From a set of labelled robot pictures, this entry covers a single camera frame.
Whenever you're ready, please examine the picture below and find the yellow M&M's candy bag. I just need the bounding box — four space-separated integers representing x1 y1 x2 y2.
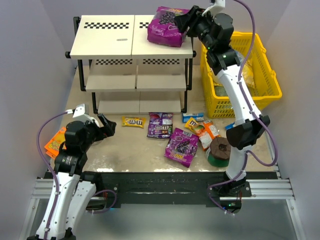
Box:
122 116 146 128

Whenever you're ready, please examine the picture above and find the magenta grape candy bag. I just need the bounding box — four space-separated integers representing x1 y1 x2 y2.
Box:
164 127 199 168
147 6 189 48

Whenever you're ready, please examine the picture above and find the purple M&M's candy bag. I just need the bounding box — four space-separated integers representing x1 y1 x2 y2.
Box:
147 112 173 139

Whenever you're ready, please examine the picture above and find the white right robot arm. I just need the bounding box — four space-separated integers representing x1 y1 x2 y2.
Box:
174 5 270 187

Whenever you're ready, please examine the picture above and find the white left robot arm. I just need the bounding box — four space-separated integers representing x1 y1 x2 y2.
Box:
29 113 117 240

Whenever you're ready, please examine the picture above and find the white three-tier shelf rack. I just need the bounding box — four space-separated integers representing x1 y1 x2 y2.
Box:
65 15 196 115

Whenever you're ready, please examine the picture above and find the orange snack box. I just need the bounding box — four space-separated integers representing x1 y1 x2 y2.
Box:
44 127 66 159

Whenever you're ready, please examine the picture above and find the white blue plastic bottle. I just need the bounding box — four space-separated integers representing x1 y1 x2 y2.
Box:
235 50 245 66

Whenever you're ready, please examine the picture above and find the yellow chips bag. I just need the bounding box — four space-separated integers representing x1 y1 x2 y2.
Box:
242 58 256 89

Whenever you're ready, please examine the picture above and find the green round object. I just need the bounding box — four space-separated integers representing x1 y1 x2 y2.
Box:
214 85 228 97

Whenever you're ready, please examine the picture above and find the yellow plastic shopping basket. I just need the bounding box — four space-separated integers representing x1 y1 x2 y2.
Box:
200 31 282 118

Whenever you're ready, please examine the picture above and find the small yellow M&M's packet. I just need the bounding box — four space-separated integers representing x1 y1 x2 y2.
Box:
184 117 199 133

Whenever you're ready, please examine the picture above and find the blue white snack box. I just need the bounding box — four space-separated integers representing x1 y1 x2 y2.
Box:
182 112 205 123

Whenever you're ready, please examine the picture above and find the orange white snack packet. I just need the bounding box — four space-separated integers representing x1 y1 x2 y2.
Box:
193 120 221 151

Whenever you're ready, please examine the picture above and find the blue white wrapped snack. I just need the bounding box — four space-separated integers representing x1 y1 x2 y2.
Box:
225 122 235 131

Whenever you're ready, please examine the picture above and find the brown green tape roll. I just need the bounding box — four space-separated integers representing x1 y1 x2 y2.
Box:
206 136 231 168

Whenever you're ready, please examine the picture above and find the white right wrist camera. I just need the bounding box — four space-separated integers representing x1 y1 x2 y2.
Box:
202 0 226 17

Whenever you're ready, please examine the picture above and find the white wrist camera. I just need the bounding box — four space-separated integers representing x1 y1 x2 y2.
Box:
66 103 94 123
202 0 226 17

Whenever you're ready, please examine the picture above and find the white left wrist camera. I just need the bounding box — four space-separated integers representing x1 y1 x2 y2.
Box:
66 103 94 123

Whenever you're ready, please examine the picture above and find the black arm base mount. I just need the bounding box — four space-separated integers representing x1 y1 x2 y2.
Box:
80 171 252 210

